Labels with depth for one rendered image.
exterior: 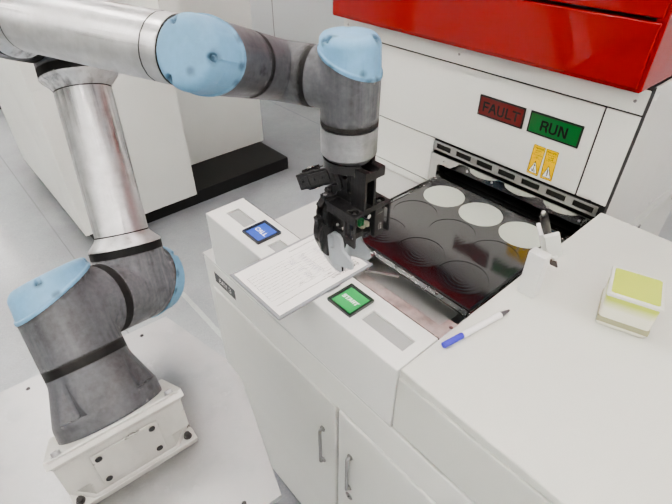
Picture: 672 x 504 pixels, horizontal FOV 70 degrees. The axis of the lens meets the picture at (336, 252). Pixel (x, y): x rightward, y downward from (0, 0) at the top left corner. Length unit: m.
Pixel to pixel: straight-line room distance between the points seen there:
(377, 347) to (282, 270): 0.24
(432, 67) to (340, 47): 0.73
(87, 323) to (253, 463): 0.32
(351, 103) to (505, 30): 0.57
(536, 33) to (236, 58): 0.69
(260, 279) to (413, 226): 0.40
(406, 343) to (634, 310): 0.34
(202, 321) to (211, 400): 1.32
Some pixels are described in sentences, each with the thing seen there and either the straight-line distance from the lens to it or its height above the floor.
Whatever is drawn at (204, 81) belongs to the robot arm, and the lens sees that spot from 0.51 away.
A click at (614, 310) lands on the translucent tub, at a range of 0.84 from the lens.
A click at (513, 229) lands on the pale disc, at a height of 0.90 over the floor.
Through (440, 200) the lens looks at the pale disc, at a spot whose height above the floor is 0.90.
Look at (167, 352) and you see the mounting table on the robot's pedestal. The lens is 0.97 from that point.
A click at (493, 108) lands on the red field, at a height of 1.10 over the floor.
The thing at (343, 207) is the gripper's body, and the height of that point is 1.16.
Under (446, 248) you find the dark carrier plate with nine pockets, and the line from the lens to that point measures 1.04.
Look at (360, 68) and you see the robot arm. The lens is 0.58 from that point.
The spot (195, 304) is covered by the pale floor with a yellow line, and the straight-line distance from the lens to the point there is 2.27.
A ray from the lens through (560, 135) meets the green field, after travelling 1.14.
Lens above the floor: 1.52
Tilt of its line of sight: 38 degrees down
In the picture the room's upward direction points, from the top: straight up
